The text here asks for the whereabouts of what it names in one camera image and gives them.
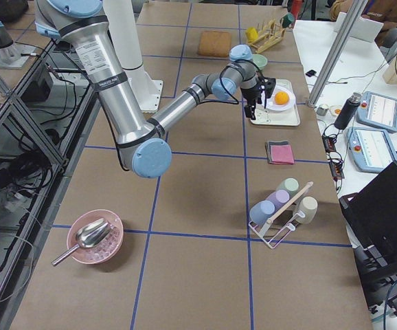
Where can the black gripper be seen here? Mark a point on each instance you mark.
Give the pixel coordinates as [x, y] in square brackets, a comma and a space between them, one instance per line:
[252, 93]

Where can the white round plate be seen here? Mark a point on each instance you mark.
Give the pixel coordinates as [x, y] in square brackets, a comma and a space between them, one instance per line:
[277, 108]

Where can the orange fruit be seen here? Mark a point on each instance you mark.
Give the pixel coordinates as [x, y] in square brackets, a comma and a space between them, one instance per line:
[281, 98]

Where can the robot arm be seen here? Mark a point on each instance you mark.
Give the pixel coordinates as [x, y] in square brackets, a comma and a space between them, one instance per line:
[104, 36]

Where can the cream bear tray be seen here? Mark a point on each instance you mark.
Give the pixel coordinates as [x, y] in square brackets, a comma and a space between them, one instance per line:
[288, 118]

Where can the wooden grain tray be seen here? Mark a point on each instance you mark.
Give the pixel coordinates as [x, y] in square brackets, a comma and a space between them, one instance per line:
[214, 44]

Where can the green ceramic bowl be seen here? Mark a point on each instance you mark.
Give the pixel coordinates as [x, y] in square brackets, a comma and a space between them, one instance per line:
[260, 61]

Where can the grey folded cloth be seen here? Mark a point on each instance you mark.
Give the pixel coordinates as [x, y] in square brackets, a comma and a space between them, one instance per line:
[269, 143]

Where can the pink folded cloth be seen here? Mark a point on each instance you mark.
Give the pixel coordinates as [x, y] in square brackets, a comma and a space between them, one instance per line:
[281, 154]

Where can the black small device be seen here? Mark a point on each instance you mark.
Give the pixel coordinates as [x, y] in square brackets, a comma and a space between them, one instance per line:
[311, 73]

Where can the small metal tin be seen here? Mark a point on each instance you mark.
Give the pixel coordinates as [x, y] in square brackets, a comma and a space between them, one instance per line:
[322, 110]

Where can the yellow cup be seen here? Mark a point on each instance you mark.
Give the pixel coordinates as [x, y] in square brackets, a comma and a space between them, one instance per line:
[251, 34]

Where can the wooden peg rack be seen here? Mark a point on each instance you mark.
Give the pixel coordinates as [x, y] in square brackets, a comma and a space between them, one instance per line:
[270, 32]

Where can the fried egg toy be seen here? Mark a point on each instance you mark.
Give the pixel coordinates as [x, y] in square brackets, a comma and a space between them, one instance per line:
[335, 110]

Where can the power strip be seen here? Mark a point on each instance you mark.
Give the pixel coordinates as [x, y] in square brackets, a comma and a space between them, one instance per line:
[335, 159]

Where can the dark green cup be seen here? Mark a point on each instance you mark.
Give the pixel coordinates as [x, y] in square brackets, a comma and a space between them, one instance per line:
[287, 20]

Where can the green tumbler cup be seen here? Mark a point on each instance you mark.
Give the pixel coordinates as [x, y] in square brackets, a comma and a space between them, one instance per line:
[290, 185]

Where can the black thermos bottle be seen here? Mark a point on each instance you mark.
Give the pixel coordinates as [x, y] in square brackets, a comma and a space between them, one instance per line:
[348, 111]

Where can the purple tumbler cup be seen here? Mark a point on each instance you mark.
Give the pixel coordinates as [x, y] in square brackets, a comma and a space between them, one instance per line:
[279, 198]

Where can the red cylinder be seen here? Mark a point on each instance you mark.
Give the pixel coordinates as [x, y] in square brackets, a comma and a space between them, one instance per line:
[296, 7]

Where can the blue tumbler cup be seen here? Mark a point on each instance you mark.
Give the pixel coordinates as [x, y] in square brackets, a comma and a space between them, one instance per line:
[261, 211]

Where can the beige tumbler cup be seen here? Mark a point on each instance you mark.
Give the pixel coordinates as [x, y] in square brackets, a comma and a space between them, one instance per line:
[306, 210]

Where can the teach pendant far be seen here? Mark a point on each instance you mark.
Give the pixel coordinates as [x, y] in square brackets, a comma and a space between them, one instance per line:
[378, 111]

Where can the teach pendant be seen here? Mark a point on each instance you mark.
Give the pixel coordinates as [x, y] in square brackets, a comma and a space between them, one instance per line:
[378, 111]
[371, 149]

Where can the teach pendant near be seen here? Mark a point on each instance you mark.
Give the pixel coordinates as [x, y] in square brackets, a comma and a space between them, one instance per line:
[371, 149]

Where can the black laptop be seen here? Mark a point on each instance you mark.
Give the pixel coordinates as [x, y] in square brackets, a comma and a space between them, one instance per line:
[372, 212]

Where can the pink bowl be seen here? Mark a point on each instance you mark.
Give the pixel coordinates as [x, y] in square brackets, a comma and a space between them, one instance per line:
[107, 248]

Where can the metal scoop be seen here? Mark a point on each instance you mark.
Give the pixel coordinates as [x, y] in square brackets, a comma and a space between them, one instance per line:
[87, 237]

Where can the wooden rack handle rod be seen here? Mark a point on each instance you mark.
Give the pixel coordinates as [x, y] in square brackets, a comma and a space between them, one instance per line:
[294, 200]

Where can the aluminium frame post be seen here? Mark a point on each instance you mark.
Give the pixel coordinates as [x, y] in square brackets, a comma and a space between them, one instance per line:
[336, 49]

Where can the white wire cup rack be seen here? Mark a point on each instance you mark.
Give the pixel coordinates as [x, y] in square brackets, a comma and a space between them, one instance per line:
[273, 234]

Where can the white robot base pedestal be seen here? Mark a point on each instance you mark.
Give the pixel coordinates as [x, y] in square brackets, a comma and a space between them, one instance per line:
[125, 40]

